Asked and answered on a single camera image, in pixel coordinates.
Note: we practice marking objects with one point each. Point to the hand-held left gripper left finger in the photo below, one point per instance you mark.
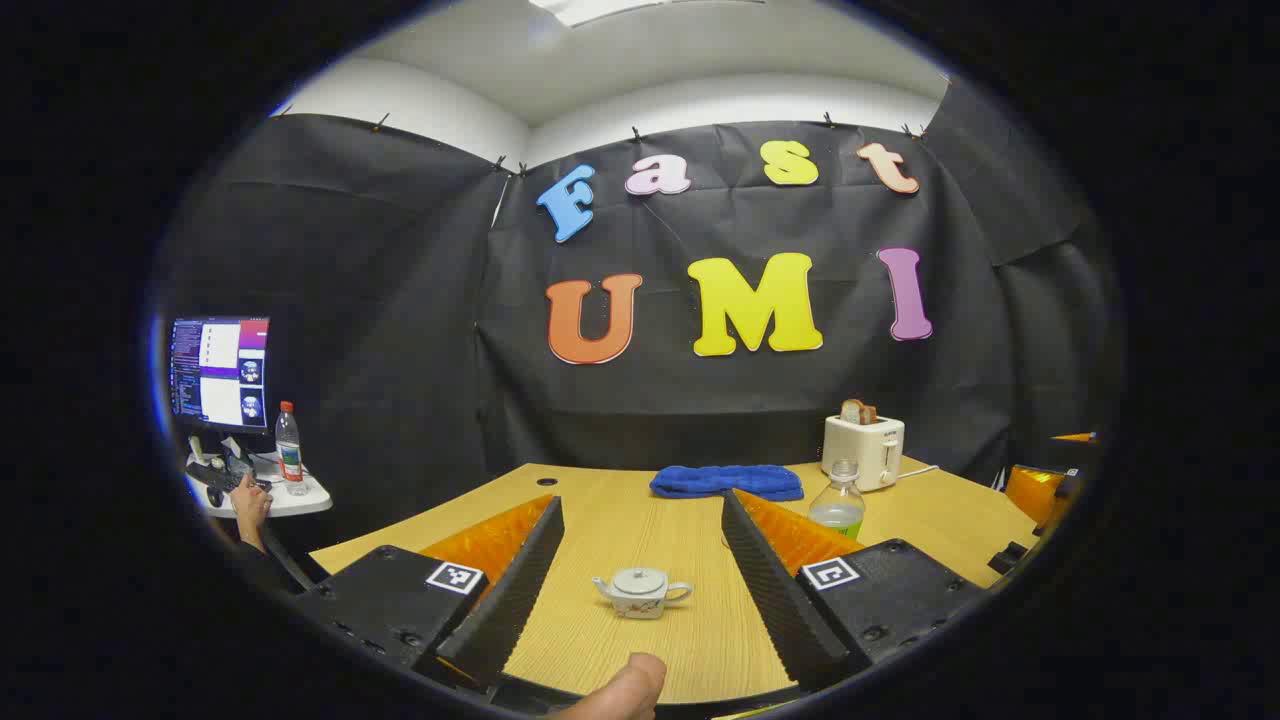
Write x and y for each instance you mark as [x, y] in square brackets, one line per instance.
[520, 590]

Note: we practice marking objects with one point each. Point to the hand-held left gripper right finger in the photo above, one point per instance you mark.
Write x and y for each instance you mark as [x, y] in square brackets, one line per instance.
[775, 590]

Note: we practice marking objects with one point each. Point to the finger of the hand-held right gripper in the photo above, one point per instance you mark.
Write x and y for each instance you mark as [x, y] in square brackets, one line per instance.
[1035, 492]
[1075, 437]

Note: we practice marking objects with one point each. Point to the green label water bottle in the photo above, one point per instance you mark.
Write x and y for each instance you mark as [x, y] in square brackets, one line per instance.
[838, 510]

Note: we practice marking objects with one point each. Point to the red cap plastic bottle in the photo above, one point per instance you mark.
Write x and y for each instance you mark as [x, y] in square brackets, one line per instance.
[290, 455]

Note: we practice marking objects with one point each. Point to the blue towel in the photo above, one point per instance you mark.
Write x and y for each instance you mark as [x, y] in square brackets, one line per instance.
[725, 482]

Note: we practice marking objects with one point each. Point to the white toaster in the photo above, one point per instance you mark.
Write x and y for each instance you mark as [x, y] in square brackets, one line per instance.
[865, 455]

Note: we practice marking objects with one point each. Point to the toast slice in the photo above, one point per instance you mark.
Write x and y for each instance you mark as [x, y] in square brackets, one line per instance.
[858, 412]

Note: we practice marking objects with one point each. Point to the white side table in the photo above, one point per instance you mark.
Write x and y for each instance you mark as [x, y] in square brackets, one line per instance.
[295, 500]

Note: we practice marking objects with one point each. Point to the black keyboard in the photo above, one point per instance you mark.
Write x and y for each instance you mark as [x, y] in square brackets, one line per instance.
[225, 475]

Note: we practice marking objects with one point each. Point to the computer monitor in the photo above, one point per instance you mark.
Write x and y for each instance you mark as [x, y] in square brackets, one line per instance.
[220, 372]

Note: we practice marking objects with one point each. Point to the ceiling light panel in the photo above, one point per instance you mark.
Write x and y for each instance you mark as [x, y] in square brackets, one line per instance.
[595, 8]

